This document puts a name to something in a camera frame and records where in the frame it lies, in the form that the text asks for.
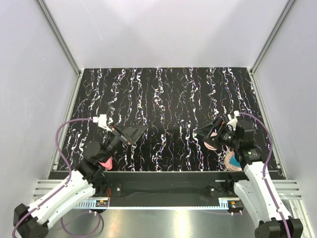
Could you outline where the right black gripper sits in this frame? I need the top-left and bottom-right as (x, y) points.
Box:
(195, 117), (240, 150)

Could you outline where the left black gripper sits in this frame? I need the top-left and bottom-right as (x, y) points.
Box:
(100, 123), (147, 163)

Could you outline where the pink triangular power socket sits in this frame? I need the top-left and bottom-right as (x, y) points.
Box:
(99, 158), (113, 171)

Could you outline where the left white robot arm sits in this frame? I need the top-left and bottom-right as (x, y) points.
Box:
(12, 125), (147, 238)

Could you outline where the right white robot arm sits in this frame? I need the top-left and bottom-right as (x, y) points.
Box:
(196, 117), (304, 238)

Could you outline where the blue plug adapter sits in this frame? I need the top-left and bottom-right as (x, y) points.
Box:
(229, 156), (241, 168)

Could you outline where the pink round power strip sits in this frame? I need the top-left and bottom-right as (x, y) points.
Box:
(224, 151), (242, 172)

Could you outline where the pink coiled power cord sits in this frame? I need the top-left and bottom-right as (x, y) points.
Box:
(203, 138), (220, 152)

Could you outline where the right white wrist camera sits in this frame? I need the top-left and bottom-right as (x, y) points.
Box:
(226, 111), (240, 131)

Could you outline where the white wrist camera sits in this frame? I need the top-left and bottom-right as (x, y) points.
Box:
(226, 111), (240, 131)
(93, 114), (108, 128)

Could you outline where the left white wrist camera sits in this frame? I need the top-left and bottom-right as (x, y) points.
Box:
(93, 114), (108, 128)

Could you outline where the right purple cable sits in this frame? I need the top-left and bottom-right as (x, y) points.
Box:
(237, 112), (293, 238)

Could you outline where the purple cable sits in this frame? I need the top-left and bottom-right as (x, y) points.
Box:
(11, 118), (100, 238)
(237, 112), (293, 238)

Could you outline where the grey slotted cable duct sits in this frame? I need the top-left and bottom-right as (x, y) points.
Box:
(74, 199), (109, 209)

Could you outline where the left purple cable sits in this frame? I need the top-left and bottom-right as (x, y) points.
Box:
(11, 118), (100, 238)

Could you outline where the right aluminium frame post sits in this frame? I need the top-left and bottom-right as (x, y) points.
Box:
(250, 0), (297, 74)

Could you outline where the aluminium frame post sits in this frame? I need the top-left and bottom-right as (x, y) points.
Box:
(250, 0), (297, 74)
(35, 0), (81, 77)

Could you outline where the left aluminium frame post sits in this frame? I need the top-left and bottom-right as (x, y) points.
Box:
(35, 0), (81, 77)

